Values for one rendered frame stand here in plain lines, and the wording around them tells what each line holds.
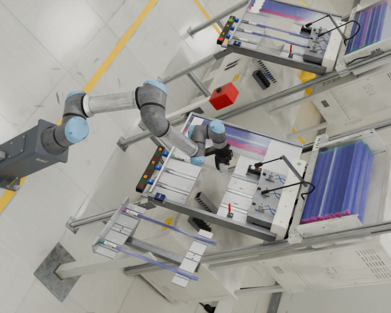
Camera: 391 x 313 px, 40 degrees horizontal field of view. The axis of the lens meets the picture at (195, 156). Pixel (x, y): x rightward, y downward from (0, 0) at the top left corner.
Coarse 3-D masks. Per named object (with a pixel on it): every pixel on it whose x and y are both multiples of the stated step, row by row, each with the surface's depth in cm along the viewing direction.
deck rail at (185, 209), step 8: (152, 200) 291; (168, 200) 287; (168, 208) 291; (176, 208) 288; (184, 208) 286; (192, 208) 285; (192, 216) 288; (200, 216) 286; (208, 216) 284; (216, 216) 282; (216, 224) 286; (224, 224) 284; (232, 224) 281; (240, 224) 280; (248, 232) 282; (256, 232) 279; (264, 232) 278; (272, 240) 279
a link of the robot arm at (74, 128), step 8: (64, 120) 261; (72, 120) 257; (80, 120) 260; (56, 128) 264; (64, 128) 258; (72, 128) 256; (80, 128) 260; (88, 128) 263; (56, 136) 263; (64, 136) 259; (72, 136) 257; (80, 136) 259; (64, 144) 264; (72, 144) 264
